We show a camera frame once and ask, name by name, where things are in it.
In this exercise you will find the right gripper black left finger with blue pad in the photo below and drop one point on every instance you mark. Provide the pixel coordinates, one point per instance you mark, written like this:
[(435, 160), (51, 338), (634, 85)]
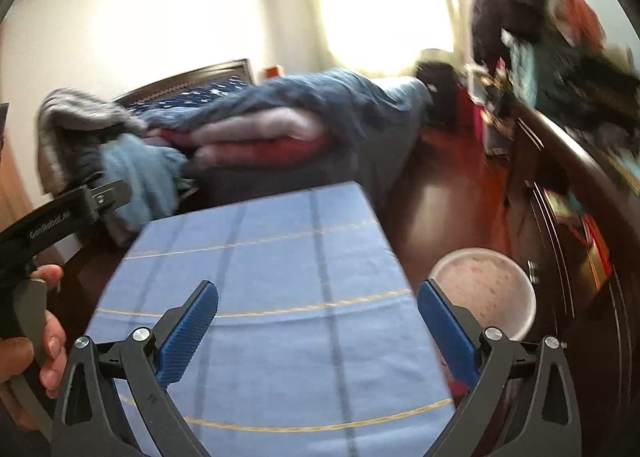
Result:
[(89, 419)]

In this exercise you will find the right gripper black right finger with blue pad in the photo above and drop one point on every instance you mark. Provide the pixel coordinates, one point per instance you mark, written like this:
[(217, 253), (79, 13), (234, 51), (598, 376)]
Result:
[(520, 398)]

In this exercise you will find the pink white trash bin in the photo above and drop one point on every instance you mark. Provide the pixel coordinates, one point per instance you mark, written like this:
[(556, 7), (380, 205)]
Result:
[(491, 286)]

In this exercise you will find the person's left hand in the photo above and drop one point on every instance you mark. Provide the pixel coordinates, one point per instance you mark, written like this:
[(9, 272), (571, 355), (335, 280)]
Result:
[(33, 353)]

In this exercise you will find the light blue fleece towel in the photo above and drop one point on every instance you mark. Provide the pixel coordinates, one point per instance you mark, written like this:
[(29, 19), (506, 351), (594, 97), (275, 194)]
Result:
[(154, 176)]

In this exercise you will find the grey knitted garment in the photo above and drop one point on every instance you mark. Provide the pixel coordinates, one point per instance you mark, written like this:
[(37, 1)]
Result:
[(72, 125)]

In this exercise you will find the dark wooden cabinet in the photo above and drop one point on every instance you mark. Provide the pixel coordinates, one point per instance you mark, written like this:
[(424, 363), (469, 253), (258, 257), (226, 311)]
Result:
[(574, 227)]

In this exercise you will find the blue checked tablecloth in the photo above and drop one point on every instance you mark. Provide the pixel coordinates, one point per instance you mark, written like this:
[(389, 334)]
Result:
[(317, 348)]

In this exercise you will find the red grey folded quilt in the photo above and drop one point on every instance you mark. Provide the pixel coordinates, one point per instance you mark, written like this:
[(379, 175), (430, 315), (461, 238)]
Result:
[(271, 137)]

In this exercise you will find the dark wooden headboard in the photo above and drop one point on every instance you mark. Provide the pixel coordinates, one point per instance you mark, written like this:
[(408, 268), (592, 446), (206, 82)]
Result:
[(175, 84)]

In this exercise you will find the dark blue blanket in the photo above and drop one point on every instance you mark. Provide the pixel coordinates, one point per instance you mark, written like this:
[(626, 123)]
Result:
[(375, 124)]

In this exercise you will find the black suitcase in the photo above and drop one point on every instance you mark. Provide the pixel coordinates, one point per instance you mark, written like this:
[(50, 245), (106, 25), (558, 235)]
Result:
[(441, 82)]

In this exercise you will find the pile of dark clothes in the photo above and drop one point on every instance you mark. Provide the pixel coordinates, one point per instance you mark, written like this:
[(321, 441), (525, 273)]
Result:
[(554, 50)]

